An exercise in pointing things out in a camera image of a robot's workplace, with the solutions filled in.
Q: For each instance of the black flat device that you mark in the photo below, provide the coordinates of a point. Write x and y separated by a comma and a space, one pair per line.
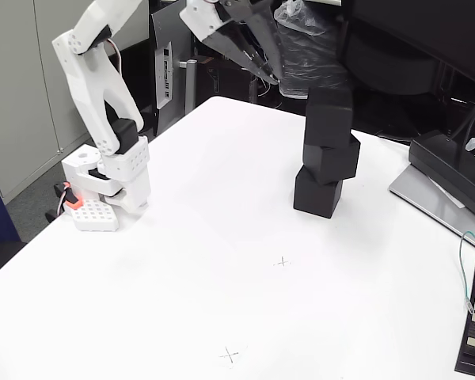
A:
473, 356

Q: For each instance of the black flat panel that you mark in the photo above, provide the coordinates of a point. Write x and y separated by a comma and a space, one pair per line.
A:
138, 71

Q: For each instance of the orange black table clamp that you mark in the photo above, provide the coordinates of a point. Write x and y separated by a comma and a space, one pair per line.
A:
73, 201

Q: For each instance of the black computer monitor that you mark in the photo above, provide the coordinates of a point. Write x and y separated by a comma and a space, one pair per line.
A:
439, 27

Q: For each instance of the grey metal cabinet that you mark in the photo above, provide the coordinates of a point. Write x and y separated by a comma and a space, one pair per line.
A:
16, 79

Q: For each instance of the black box on stand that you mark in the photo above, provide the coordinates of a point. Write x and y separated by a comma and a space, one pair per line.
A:
447, 166

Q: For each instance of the black equipment case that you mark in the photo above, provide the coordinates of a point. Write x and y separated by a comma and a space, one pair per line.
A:
221, 85

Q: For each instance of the black cube block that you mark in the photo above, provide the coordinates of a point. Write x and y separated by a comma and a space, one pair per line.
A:
334, 162
316, 198
326, 118

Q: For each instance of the clear plastic trash bag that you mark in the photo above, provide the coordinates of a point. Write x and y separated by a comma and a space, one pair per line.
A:
312, 51

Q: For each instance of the silver monitor stand base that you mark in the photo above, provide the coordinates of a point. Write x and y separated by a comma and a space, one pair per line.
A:
419, 198

